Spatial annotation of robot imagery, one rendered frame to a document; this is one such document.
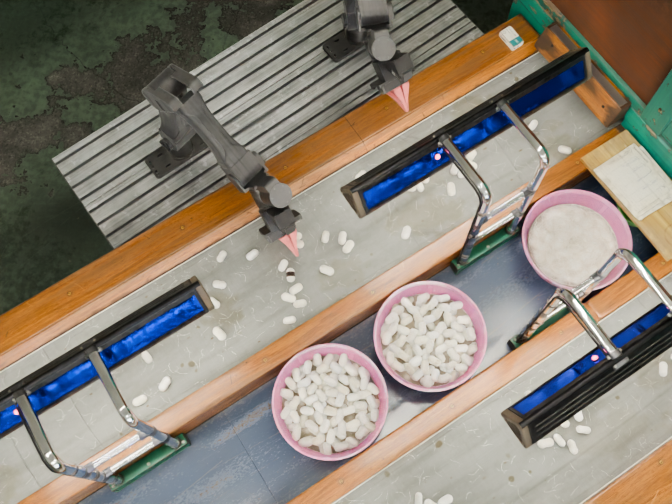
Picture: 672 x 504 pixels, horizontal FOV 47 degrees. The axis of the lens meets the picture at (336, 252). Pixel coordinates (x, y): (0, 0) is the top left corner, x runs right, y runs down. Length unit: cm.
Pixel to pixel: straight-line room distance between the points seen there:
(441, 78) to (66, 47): 169
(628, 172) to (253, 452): 115
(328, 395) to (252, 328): 24
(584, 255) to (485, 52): 61
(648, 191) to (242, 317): 105
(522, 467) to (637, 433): 28
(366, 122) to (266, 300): 54
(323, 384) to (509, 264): 57
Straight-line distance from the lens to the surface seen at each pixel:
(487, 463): 182
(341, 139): 201
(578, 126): 214
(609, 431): 189
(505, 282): 198
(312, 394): 182
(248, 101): 219
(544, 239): 199
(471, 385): 181
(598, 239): 202
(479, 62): 215
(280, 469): 186
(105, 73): 318
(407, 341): 184
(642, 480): 188
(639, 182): 206
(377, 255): 190
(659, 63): 195
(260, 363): 181
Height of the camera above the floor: 253
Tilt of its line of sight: 70 degrees down
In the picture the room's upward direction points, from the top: 4 degrees counter-clockwise
